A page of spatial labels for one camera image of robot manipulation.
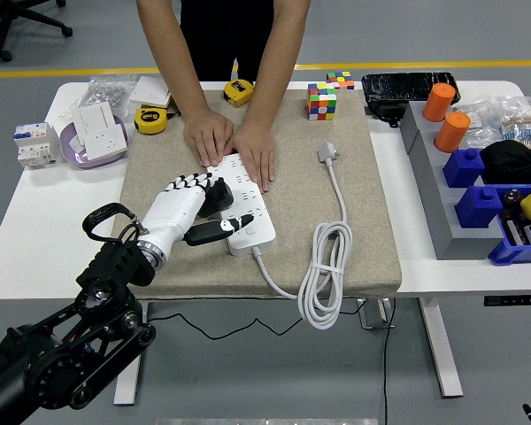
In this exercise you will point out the person's right hand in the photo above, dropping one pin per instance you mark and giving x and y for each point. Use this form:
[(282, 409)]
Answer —
[(210, 133)]

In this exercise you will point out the person's left hand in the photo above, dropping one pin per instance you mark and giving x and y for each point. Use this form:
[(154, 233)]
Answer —
[(259, 152)]

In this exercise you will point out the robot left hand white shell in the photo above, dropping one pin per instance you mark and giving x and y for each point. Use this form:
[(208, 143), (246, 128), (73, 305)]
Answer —
[(172, 212)]

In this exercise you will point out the person's right forearm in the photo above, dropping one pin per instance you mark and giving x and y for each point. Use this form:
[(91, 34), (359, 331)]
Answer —
[(172, 53)]

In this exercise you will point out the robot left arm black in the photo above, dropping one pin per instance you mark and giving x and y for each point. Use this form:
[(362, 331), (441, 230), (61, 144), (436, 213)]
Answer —
[(71, 354)]

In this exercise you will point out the person's left forearm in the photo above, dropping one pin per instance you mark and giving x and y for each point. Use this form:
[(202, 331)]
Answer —
[(274, 57)]

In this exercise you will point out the yellow squarish tape measure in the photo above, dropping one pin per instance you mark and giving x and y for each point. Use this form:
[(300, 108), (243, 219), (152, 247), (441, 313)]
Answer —
[(239, 92)]

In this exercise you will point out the grey-brown mat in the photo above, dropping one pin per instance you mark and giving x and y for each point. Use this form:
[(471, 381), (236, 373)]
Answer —
[(292, 199)]

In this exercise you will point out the yellow round tape measure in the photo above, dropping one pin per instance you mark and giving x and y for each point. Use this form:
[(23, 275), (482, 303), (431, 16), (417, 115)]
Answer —
[(150, 119)]

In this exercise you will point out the large colourful puzzle cube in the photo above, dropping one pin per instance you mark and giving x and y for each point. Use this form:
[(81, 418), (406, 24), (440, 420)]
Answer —
[(322, 102)]

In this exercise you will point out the person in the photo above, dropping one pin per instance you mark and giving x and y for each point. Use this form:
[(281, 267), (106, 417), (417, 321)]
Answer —
[(225, 35)]

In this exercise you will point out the small colourful puzzle cube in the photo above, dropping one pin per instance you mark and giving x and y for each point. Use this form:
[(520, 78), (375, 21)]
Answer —
[(340, 79)]

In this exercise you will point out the black table control panel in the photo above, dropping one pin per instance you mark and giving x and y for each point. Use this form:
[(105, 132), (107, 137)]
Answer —
[(513, 301)]

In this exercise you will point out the clear bag of screws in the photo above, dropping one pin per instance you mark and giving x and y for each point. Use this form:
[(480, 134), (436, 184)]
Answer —
[(104, 90)]

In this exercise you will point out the purple bowl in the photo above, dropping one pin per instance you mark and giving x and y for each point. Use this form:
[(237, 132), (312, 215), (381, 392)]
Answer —
[(71, 152)]

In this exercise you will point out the small black device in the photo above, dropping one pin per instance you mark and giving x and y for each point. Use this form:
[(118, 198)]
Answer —
[(387, 113)]

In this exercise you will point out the white circuit breaker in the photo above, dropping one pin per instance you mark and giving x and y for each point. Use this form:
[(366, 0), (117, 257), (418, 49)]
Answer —
[(35, 144)]

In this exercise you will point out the blue plastic bin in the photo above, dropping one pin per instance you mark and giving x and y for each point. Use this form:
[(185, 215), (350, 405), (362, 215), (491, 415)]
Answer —
[(513, 253)]

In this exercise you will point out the black glossy tray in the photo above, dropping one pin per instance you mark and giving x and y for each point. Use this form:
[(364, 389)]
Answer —
[(407, 86)]

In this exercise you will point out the grey stepped base block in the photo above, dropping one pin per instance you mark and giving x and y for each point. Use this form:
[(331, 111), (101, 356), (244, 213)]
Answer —
[(429, 177)]

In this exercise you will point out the orange cylinder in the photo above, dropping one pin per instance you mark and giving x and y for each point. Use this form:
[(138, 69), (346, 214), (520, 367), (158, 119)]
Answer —
[(440, 102), (452, 132)]

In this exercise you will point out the blue block with knob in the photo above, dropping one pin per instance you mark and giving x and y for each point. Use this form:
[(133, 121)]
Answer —
[(464, 167), (479, 207)]

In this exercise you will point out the dark brown round knob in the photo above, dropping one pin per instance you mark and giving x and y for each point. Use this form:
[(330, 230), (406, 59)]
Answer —
[(512, 197)]

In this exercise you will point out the clear bag of parts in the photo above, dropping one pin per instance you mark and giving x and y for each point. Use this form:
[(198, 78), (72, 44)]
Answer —
[(480, 121)]

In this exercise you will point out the black office chair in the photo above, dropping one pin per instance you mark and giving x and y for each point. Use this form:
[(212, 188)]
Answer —
[(9, 17)]

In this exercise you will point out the black cloth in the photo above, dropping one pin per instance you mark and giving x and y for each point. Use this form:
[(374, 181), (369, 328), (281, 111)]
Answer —
[(513, 161)]

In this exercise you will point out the clear bag of resistors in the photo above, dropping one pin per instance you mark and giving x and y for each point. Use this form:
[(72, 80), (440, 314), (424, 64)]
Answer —
[(522, 124)]

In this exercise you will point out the white flat switch plate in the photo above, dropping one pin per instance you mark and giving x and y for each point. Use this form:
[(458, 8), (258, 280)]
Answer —
[(150, 90)]

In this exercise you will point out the white wall socket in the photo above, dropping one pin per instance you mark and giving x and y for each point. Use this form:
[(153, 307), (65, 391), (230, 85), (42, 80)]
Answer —
[(104, 141)]

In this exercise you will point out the white switch panel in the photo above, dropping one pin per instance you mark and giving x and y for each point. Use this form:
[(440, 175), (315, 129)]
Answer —
[(95, 117)]

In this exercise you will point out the silver metal bracket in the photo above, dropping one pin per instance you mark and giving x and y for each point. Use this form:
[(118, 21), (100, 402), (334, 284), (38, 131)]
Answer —
[(371, 312)]

